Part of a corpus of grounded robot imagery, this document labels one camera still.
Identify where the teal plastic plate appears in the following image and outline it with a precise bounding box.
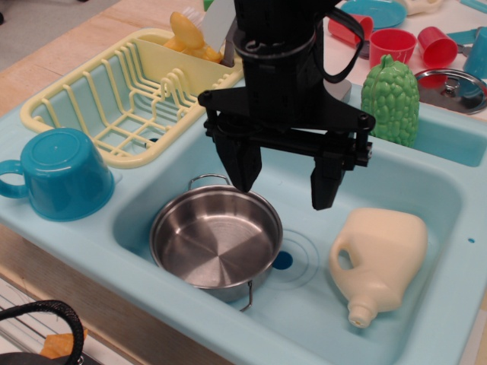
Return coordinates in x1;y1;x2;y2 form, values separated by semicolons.
341;0;407;30

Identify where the yellow drying rack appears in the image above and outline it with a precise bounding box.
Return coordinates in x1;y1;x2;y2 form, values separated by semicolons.
20;28;243;169

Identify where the stainless steel pot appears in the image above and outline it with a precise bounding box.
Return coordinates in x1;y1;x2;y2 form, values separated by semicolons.
149;173;283;311

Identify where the cream plastic toy item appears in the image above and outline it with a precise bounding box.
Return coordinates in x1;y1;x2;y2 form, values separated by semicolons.
400;0;444;15

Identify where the red plastic cup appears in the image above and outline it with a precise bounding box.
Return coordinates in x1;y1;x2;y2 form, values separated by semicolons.
417;27;458;68
369;28;417;68
328;14;374;46

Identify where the white plastic knife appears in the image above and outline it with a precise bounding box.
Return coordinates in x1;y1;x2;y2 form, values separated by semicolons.
201;0;236;55

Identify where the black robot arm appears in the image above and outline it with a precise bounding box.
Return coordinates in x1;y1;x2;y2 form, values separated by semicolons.
199;1;375;210

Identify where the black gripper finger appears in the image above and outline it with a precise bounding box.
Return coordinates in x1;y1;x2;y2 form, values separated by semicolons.
215;136;262;192
310;142;355;210

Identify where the teal plastic cup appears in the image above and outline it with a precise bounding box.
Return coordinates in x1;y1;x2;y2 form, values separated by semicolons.
1;128;115;221

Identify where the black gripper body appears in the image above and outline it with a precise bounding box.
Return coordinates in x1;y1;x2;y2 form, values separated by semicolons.
198;86;375;169

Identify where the black braided cable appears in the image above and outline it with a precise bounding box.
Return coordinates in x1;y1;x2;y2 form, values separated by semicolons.
0;300;85;365

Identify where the steel pot lid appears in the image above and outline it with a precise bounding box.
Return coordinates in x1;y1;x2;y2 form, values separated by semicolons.
415;68;486;115

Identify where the teal cup right edge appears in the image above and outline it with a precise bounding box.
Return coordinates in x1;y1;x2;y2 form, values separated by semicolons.
463;27;487;79

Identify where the light blue toy sink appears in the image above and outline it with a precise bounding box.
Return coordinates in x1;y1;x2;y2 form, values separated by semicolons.
1;105;486;364

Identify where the yellow plastic spoon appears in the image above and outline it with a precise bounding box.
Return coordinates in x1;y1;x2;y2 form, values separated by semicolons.
163;12;223;63

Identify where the cream plastic jug bottle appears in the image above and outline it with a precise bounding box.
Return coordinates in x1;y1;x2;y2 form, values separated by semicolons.
328;208;428;329

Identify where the green bumpy toy gourd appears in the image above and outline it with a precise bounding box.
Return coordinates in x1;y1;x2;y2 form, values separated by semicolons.
361;55;419;148

